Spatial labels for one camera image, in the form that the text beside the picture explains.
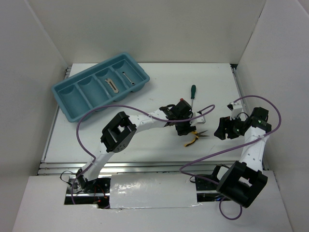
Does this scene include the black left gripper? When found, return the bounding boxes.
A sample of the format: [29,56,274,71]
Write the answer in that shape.
[175,111,196,137]

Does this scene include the yellow black needle-nose pliers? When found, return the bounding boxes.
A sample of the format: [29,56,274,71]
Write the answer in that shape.
[184,130,208,147]

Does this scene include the green handled screwdriver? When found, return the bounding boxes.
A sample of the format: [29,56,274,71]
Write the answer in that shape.
[190,85,197,107]

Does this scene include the small silver ratchet wrench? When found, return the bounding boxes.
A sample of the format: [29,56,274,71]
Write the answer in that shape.
[122,72,135,86]

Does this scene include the silver utility knife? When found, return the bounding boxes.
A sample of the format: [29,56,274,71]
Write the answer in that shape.
[105,78,119,93]

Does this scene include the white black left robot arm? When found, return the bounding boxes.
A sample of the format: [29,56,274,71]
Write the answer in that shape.
[76,100,198,193]

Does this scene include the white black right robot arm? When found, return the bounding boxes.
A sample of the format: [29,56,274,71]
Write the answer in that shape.
[210,104,271,208]

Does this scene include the white front cover board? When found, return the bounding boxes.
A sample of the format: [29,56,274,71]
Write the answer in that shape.
[109,174,197,209]

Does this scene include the teal compartment tray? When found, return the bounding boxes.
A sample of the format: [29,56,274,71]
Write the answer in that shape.
[52,52,150,123]

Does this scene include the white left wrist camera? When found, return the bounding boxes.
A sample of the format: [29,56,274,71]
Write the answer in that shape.
[190,112,206,126]

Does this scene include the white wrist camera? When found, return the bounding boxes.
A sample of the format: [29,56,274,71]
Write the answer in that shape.
[227,102,243,120]
[190,112,206,126]

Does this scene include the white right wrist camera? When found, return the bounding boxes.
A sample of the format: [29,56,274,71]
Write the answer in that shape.
[227,102,243,120]

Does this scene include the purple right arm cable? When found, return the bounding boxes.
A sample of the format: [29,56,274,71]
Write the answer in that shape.
[180,95,283,221]

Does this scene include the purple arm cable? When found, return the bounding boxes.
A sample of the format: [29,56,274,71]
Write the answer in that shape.
[71,104,216,206]
[180,95,283,221]

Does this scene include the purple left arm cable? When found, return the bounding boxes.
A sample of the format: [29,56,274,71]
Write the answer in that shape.
[71,104,216,206]

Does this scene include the aluminium table frame rail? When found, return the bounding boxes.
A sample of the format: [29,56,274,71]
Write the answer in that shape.
[38,63,243,175]

